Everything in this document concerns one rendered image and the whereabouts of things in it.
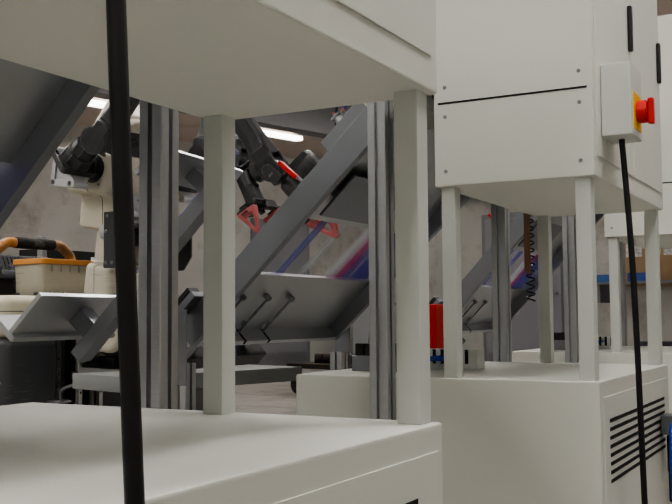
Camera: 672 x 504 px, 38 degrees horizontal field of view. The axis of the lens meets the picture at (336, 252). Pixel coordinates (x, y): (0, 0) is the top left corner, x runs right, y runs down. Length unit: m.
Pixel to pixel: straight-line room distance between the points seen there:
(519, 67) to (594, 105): 0.16
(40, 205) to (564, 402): 10.55
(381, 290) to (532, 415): 0.38
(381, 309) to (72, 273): 1.43
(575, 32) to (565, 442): 0.77
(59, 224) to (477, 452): 10.51
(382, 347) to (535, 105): 0.56
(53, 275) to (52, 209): 9.07
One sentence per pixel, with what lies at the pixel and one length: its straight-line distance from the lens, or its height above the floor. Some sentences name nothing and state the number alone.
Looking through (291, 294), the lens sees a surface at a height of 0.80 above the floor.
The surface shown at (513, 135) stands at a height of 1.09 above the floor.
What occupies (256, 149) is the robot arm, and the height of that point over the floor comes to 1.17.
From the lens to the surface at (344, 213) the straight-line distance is 2.21.
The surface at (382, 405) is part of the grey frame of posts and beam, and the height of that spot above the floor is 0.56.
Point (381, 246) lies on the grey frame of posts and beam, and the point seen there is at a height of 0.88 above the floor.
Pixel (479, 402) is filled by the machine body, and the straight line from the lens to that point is 1.92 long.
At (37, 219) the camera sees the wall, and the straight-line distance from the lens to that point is 12.05.
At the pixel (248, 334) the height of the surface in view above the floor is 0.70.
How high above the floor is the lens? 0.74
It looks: 4 degrees up
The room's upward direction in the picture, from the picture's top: straight up
